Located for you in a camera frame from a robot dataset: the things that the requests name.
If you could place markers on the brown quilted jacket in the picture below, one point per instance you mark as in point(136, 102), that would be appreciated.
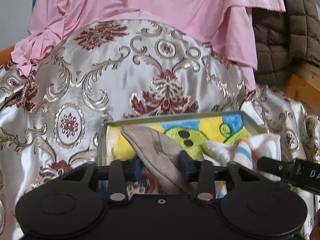
point(295, 30)

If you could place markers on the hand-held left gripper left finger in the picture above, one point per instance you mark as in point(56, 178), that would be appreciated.
point(136, 168)

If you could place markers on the floral satin blanket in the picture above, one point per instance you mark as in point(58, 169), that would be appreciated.
point(75, 85)

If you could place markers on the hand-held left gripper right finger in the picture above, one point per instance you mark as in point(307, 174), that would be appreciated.
point(185, 166)

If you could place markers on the cartoon printed packet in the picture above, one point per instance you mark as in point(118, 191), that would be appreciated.
point(142, 185)

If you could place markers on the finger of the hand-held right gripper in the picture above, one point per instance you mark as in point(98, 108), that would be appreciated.
point(275, 167)

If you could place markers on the wooden furniture frame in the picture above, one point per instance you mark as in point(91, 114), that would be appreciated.
point(307, 85)

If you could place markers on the metal tray with cartoon drawing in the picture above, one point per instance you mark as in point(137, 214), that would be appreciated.
point(117, 145)

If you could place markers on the pastel striped towel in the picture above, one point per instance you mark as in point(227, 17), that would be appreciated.
point(240, 152)

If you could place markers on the pink bed sheet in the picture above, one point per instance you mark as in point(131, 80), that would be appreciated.
point(150, 0)

